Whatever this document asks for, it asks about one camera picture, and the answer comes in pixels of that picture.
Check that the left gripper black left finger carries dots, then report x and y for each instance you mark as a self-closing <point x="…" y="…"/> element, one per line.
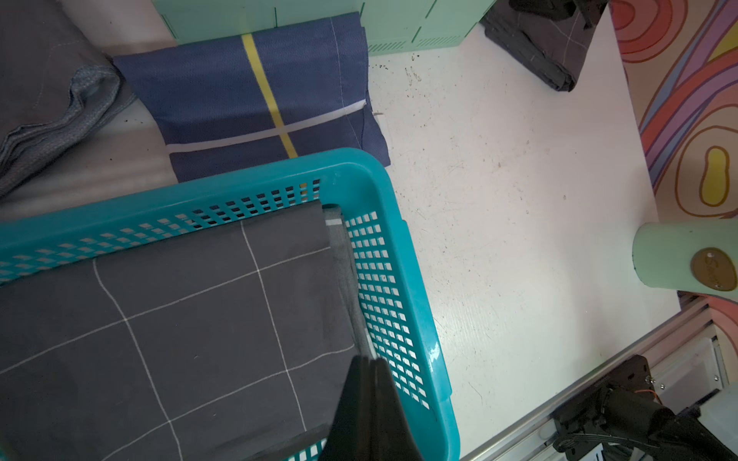
<point x="350" y="434"/>

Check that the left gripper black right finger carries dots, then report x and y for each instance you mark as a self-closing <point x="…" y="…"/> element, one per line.
<point x="392" y="437"/>

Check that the green pencil cup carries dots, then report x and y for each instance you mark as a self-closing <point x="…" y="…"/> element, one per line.
<point x="693" y="256"/>

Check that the grey pillowcase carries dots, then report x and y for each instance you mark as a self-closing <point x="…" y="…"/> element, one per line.
<point x="346" y="271"/>

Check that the beige grey folded cloth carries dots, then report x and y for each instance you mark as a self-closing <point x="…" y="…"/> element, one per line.
<point x="57" y="89"/>

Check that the navy cloth yellow stripe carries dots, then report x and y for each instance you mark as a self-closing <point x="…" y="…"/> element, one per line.
<point x="244" y="101"/>

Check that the dark grey checked cloth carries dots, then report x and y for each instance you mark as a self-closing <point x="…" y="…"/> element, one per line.
<point x="550" y="38"/>
<point x="219" y="345"/>

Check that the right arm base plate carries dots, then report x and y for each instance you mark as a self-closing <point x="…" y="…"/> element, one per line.
<point x="576" y="421"/>

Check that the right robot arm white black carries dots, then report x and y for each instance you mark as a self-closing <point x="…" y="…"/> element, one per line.
<point x="636" y="421"/>

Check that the dark grey checked cloth front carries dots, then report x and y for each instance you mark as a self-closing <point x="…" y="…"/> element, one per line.
<point x="219" y="345"/>

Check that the teal plastic basket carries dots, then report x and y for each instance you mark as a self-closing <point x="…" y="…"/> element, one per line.
<point x="391" y="289"/>

